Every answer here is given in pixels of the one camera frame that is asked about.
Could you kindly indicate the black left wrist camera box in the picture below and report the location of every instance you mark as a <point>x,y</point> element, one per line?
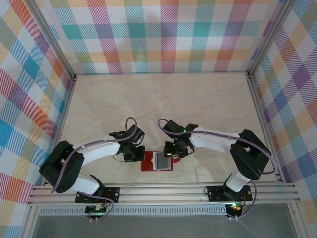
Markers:
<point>139,134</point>

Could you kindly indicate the aluminium corner post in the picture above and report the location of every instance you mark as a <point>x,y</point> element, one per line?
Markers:
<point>268,37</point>
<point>52,37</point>

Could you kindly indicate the aluminium side rail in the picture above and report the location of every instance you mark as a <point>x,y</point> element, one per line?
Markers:
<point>62,124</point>
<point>263,124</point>

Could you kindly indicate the aluminium mounting rail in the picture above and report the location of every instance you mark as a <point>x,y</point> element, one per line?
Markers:
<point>161,192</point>

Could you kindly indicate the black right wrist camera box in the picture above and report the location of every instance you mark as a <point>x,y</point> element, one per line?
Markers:
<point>171,127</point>

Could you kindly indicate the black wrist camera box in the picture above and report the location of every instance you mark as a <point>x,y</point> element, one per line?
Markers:
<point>139,134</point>
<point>171,127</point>

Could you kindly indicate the red leather card holder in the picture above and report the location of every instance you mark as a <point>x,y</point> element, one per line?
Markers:
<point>147,161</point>

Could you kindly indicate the aluminium frame leg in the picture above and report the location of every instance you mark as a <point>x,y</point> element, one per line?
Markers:
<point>29,223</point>
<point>297,223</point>

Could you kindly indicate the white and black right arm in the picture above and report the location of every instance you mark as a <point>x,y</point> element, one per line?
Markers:
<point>213,142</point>

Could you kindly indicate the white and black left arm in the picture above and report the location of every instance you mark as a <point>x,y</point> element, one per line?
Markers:
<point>99,151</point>

